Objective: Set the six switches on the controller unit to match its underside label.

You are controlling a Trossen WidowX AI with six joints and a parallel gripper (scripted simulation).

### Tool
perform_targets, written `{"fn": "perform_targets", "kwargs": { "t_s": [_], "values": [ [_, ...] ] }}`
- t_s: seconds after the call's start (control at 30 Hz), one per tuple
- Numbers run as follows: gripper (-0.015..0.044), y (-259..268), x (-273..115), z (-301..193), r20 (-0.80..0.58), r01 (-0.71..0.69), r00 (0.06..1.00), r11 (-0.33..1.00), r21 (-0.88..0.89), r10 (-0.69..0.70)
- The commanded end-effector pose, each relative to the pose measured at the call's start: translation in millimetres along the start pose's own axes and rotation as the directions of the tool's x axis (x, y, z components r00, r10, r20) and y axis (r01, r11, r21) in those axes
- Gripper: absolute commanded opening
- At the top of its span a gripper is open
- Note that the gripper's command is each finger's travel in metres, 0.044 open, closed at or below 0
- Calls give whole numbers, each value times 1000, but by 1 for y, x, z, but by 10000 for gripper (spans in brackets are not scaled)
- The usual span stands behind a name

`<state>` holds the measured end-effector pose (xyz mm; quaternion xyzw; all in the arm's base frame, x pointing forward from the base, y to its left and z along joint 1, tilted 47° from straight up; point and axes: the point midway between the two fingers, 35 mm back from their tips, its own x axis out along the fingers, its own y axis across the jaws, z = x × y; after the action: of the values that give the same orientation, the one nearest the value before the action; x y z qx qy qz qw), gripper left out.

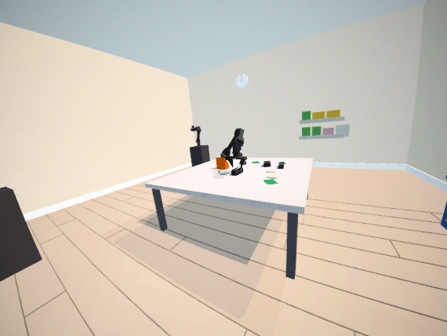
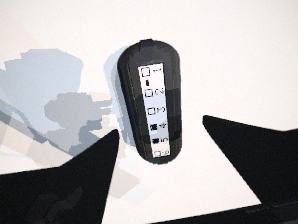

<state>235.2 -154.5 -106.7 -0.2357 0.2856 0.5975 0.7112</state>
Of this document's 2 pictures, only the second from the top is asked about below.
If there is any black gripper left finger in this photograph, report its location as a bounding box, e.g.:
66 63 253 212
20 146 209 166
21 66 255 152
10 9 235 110
0 129 120 224

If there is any dark grey switch panel with green rocker switches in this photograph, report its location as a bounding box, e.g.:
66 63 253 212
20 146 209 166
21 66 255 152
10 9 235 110
117 39 183 165

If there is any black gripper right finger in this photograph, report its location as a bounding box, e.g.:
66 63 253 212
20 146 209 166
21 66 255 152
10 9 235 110
202 115 298 204

